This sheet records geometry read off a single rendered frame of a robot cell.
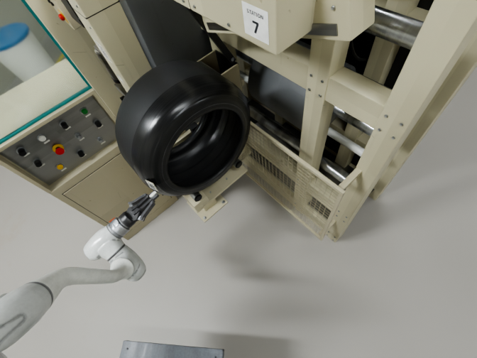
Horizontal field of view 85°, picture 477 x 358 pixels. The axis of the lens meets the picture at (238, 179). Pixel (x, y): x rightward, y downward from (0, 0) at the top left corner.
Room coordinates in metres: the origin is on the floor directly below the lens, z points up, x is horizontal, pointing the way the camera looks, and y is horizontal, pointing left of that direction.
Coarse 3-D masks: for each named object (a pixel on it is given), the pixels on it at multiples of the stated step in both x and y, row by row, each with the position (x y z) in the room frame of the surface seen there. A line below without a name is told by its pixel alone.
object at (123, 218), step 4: (128, 208) 0.64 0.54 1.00; (136, 208) 0.63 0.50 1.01; (124, 212) 0.61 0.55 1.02; (128, 212) 0.62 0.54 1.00; (132, 212) 0.61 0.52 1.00; (140, 212) 0.60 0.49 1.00; (120, 216) 0.60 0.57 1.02; (124, 216) 0.59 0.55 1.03; (128, 216) 0.60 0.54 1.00; (132, 216) 0.60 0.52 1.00; (136, 216) 0.59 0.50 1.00; (120, 220) 0.58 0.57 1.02; (124, 220) 0.57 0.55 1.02; (128, 220) 0.57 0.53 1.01; (132, 220) 0.57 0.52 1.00; (136, 220) 0.58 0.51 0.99; (124, 224) 0.56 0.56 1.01; (128, 224) 0.56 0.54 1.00; (132, 224) 0.56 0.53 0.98
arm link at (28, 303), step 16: (16, 288) 0.25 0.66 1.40; (32, 288) 0.24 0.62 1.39; (0, 304) 0.20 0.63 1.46; (16, 304) 0.20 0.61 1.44; (32, 304) 0.20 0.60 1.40; (48, 304) 0.21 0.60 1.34; (0, 320) 0.16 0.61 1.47; (16, 320) 0.16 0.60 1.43; (32, 320) 0.16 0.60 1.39; (0, 336) 0.13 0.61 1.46; (16, 336) 0.13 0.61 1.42
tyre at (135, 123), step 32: (192, 64) 0.95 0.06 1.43; (128, 96) 0.85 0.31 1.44; (160, 96) 0.77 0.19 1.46; (192, 96) 0.75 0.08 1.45; (224, 96) 0.78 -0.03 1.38; (128, 128) 0.74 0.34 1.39; (160, 128) 0.67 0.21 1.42; (224, 128) 0.97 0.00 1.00; (128, 160) 0.70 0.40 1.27; (160, 160) 0.62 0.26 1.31; (192, 160) 0.89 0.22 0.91; (224, 160) 0.82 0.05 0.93; (160, 192) 0.61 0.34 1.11; (192, 192) 0.64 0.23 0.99
